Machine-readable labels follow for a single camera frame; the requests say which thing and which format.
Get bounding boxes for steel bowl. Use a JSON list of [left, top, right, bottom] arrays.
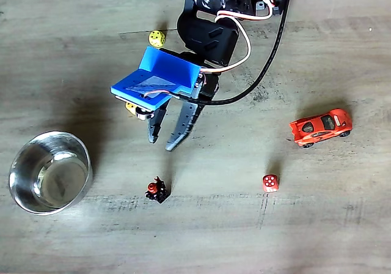
[[8, 130, 93, 216]]

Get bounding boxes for red toy car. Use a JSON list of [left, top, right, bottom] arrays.
[[288, 108, 353, 149]]

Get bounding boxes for white red servo wire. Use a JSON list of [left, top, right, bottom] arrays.
[[200, 9, 252, 74], [215, 0, 275, 21]]

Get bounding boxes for black red lego figure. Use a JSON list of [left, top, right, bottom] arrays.
[[144, 176, 168, 204]]

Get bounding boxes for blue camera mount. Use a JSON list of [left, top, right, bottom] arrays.
[[110, 46, 203, 121]]

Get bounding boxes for red die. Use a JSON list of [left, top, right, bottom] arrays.
[[261, 174, 279, 193]]

